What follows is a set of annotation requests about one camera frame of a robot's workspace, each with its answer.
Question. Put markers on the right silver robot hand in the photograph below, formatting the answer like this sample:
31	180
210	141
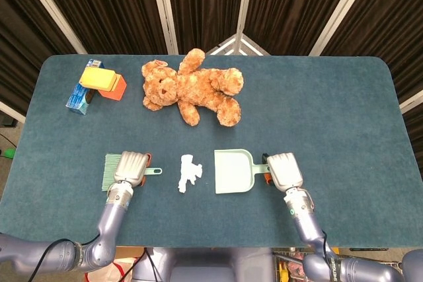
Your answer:
284	171

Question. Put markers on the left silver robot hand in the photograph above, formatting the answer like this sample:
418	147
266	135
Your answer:
130	166

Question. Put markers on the green hand broom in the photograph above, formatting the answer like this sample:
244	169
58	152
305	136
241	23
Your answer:
107	171

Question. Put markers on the green plastic dustpan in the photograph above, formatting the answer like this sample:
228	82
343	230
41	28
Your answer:
231	173

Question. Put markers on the white paper scraps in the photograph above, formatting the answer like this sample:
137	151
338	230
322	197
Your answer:
186	169

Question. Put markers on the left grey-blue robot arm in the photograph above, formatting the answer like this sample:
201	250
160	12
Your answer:
110	216

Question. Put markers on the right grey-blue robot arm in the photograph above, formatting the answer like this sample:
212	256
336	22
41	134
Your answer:
305	222

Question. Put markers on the brown teddy bear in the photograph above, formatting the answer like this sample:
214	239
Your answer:
195	87

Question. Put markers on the teal felt table cloth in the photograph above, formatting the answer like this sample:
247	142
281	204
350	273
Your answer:
297	113

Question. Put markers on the orange cube block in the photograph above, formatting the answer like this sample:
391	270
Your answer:
119	91

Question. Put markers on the blue tissue pack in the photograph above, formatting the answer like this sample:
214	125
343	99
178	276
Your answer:
77	98

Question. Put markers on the yellow sponge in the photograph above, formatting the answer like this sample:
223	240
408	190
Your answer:
96	77

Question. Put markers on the yellow item in cart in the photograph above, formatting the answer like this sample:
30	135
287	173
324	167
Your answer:
282	270

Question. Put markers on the grey robot torso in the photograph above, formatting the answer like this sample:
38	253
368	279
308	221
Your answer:
205	262

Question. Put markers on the small green floor object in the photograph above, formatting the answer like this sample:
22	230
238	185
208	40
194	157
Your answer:
8	153

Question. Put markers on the black floor object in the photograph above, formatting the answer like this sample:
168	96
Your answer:
6	120

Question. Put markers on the white screen base foot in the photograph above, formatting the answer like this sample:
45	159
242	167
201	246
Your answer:
236	46

